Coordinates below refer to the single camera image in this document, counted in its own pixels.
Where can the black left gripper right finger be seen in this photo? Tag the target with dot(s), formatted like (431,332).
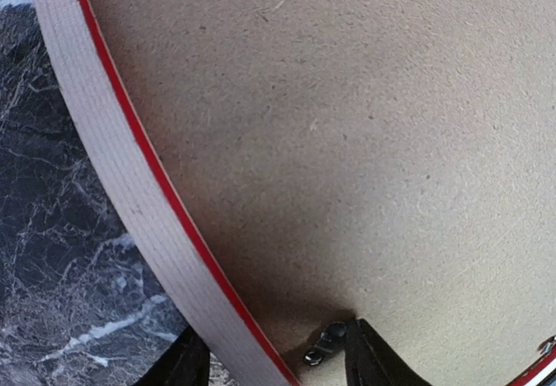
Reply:
(371,361)

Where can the red wooden picture frame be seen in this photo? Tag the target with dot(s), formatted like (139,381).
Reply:
(130,186)

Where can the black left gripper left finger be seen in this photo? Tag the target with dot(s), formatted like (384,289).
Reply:
(185,363)

